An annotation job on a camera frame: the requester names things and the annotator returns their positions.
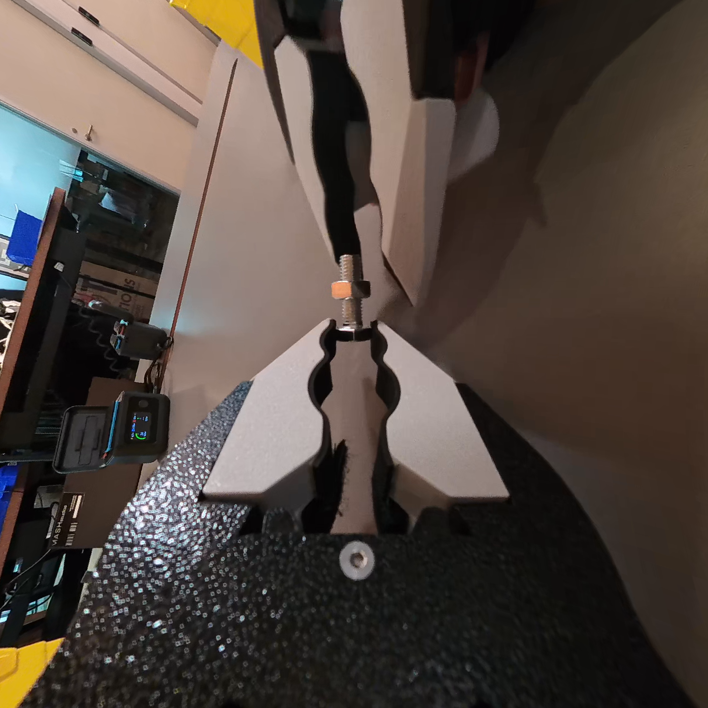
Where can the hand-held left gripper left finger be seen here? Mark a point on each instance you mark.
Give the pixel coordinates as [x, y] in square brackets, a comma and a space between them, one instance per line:
[271, 431]

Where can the glass window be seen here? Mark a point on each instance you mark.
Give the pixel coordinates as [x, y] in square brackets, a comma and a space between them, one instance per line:
[27, 166]

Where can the plain cardboard box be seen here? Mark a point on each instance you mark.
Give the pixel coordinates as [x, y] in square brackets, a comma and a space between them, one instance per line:
[105, 387]

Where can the black blue charger device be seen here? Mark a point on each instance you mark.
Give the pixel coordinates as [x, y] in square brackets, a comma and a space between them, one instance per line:
[144, 337]

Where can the dark monitor with wooden edge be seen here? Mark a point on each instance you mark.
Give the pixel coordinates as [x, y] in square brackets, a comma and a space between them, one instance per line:
[54, 213]

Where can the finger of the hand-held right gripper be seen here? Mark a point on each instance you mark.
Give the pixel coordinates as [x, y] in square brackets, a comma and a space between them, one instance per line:
[296, 110]
[387, 138]

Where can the black framed sign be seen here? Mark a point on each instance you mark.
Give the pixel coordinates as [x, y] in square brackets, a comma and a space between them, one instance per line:
[8, 254]

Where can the blue storage bin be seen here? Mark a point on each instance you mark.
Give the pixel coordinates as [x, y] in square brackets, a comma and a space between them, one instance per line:
[27, 238]

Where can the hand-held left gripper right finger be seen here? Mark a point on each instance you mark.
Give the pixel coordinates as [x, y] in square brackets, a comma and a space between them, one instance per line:
[442, 437]

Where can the black battery pack with display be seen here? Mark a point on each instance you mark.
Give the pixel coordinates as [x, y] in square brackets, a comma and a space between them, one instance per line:
[83, 442]

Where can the silver hex nut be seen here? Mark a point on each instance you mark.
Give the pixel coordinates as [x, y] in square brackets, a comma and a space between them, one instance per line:
[350, 290]

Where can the stack of blue bins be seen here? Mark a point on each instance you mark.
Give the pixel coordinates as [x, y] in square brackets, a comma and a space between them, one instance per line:
[8, 492]

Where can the yellow plastic bin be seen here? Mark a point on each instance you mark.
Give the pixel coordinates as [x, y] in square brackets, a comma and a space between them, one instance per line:
[232, 22]
[22, 675]

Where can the silver hex bolt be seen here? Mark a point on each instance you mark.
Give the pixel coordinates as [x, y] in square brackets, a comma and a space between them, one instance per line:
[349, 268]

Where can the person's right hand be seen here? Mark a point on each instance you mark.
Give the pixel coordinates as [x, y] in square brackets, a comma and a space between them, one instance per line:
[470, 66]

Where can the brown box with black label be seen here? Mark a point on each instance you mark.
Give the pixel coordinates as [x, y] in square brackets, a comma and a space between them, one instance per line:
[110, 498]

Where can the printed cardboard box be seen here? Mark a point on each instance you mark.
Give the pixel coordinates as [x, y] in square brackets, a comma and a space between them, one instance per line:
[133, 287]

